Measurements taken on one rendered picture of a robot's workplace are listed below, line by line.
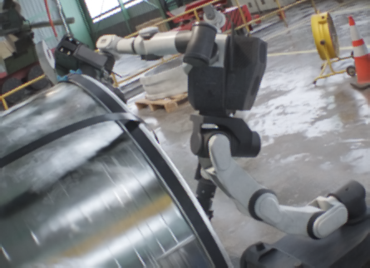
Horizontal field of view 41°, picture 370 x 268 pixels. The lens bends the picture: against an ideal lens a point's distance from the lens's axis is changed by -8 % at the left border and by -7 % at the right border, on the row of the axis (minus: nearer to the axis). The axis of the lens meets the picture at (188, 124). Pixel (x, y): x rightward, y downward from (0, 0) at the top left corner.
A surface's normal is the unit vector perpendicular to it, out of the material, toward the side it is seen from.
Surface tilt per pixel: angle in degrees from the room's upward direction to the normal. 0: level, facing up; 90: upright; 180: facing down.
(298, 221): 90
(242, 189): 90
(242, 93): 72
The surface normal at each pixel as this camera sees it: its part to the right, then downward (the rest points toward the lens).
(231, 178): 0.67, 0.31
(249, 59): -0.33, 0.04
